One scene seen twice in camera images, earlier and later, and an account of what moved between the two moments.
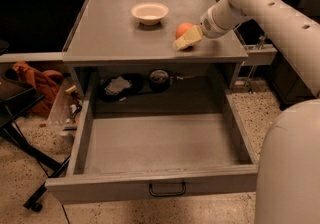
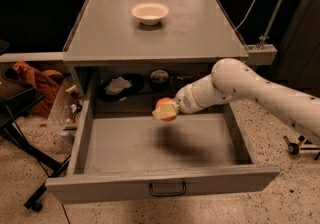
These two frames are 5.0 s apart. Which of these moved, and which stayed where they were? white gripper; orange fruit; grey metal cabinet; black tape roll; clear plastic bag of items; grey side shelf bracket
Moved: white gripper; orange fruit
Stayed: grey metal cabinet; black tape roll; clear plastic bag of items; grey side shelf bracket
